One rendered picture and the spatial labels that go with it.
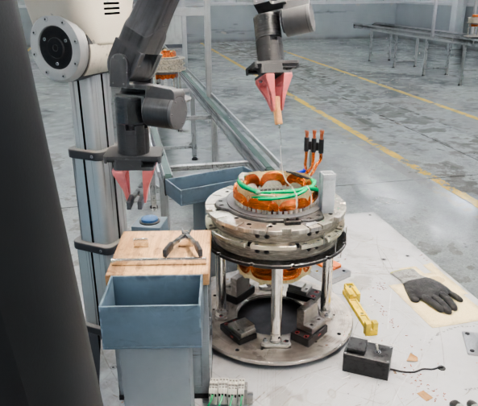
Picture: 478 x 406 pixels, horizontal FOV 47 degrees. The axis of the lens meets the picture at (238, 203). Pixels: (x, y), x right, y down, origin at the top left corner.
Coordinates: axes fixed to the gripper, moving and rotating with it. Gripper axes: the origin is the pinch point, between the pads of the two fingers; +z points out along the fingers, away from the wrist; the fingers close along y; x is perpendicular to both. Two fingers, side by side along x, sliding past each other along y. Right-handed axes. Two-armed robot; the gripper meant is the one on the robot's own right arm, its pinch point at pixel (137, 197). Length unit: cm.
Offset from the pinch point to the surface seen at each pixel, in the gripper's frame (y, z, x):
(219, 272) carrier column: 15.6, 26.5, 18.5
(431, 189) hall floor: 193, 121, 323
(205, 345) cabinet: 12.7, 27.7, -8.3
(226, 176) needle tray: 18, 15, 55
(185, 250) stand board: 8.8, 11.9, 1.4
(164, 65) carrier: -21, 18, 299
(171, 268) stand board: 6.4, 11.9, -6.0
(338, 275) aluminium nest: 49, 39, 38
